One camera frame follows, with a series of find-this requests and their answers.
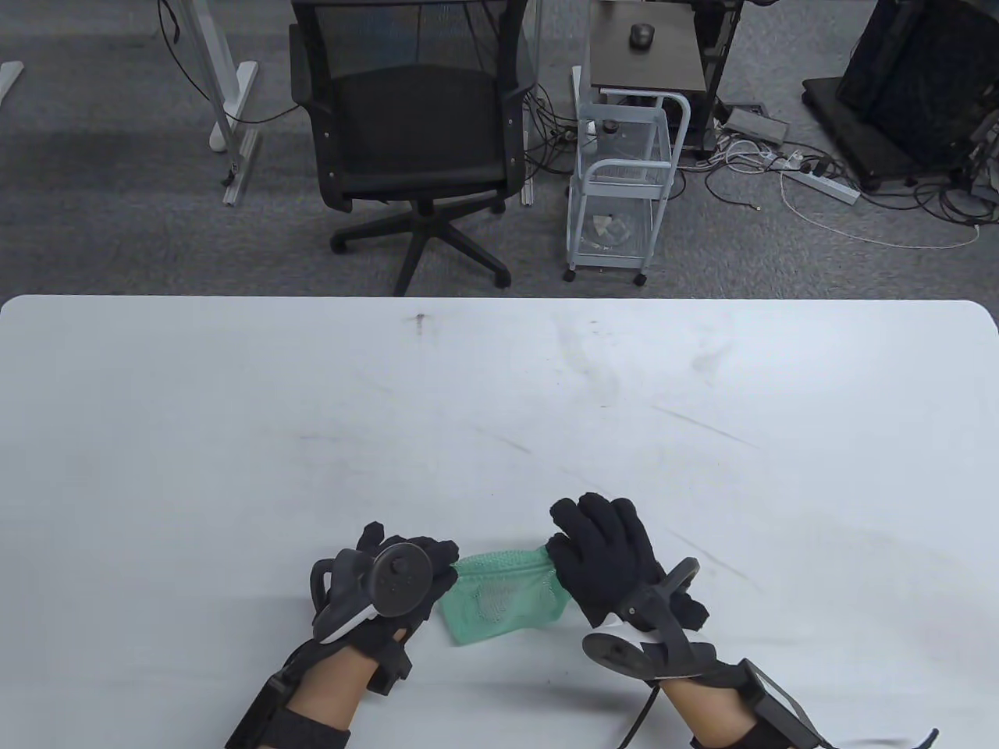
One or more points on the person's right hand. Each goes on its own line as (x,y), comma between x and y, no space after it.
(609,562)

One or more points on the person's left hand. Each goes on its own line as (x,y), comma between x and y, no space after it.
(421,554)

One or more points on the green mesh toiletry bag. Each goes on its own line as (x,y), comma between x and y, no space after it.
(499,601)

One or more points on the person's left forearm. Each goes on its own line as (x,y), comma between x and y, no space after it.
(332,694)

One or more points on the person's right forearm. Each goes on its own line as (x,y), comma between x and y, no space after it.
(710,714)

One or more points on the grey left hand controller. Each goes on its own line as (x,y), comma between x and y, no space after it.
(398,581)

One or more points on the grey hand controller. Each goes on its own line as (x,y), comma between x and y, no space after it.
(624,655)
(398,581)

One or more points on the grey right hand controller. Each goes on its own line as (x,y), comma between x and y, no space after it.
(624,655)

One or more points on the black left wrist sensor box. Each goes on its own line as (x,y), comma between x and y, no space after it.
(257,718)

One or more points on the crumpled paper scrap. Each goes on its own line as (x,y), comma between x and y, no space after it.
(613,228)

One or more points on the small black capped bottle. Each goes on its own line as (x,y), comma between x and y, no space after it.
(609,133)

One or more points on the white power strip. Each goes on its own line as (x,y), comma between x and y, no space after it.
(819,186)

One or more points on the black mesh office chair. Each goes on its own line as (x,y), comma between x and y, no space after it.
(421,117)

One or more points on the grey power adapter box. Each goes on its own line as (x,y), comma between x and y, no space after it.
(755,125)

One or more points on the dark brown side table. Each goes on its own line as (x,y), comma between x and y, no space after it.
(655,66)

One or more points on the white desk leg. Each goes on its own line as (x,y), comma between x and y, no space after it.
(230,86)

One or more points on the grey computer mouse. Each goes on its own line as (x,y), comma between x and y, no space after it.
(641,36)

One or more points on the black equipment stand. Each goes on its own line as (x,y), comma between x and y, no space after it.
(913,70)

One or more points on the white desk foot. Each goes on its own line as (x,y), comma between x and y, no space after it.
(8,78)

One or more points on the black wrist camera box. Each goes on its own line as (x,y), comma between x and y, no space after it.
(780,702)

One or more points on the short aluminium rail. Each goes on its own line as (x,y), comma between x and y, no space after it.
(529,179)

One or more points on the aluminium floor rail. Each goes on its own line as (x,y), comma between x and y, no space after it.
(240,172)

